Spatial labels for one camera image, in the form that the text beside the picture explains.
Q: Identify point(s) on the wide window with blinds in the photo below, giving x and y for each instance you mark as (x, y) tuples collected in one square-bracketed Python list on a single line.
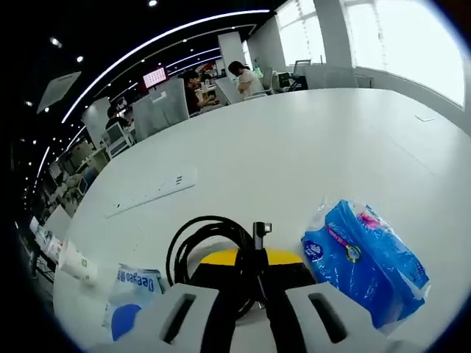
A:
[(404, 40)]

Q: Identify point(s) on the ceiling air vent panel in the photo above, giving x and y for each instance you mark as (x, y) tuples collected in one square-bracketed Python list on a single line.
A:
[(59, 92)]

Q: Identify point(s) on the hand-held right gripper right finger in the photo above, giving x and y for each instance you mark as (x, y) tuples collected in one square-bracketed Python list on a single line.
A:
[(305, 316)]

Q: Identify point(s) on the narrow window with blinds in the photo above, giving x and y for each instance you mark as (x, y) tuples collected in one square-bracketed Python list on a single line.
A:
[(300, 31)]

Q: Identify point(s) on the white table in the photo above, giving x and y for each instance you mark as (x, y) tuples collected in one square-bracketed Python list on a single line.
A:
[(294, 154)]

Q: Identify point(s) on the clear package with blue pouch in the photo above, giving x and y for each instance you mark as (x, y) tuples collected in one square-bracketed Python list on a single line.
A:
[(129, 294)]

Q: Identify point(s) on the white frame office chair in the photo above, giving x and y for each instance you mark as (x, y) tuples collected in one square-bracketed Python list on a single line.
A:
[(228, 92)]

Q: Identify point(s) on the white paper cup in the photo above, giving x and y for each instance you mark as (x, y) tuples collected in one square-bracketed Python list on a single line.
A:
[(79, 266)]

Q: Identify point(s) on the white power strip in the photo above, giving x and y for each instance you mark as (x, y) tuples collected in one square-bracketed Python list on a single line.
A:
[(154, 193)]

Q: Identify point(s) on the red and white wall screen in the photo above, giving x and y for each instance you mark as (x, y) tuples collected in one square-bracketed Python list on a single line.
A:
[(155, 77)]

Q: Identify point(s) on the black office chair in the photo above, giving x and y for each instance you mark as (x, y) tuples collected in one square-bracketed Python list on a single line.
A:
[(301, 66)]

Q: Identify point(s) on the large grey mesh office chair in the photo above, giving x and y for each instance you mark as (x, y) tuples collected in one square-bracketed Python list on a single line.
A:
[(162, 110)]

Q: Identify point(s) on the blue tissue pack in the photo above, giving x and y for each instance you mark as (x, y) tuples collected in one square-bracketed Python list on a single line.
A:
[(364, 264)]

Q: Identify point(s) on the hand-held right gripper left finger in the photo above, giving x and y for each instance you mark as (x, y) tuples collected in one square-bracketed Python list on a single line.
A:
[(165, 316)]

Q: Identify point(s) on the long curved ceiling light strip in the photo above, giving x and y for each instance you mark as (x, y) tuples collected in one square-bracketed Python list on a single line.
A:
[(147, 48)]

